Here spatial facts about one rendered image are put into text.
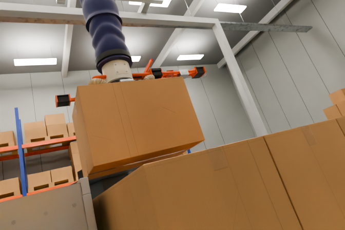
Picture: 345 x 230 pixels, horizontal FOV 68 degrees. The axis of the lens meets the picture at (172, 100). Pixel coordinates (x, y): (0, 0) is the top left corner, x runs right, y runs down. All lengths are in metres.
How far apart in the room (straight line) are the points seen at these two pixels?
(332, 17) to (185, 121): 10.17
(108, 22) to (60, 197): 1.09
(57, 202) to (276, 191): 0.70
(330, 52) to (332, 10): 1.49
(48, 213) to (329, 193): 0.90
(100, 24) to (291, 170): 1.33
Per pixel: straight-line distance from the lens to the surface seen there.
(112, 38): 1.64
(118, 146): 1.24
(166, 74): 1.73
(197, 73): 1.84
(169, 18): 4.56
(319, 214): 0.91
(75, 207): 1.02
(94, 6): 1.79
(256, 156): 0.79
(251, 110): 4.44
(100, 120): 1.26
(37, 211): 1.01
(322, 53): 11.36
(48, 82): 11.12
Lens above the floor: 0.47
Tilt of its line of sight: 19 degrees up
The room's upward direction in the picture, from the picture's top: 18 degrees counter-clockwise
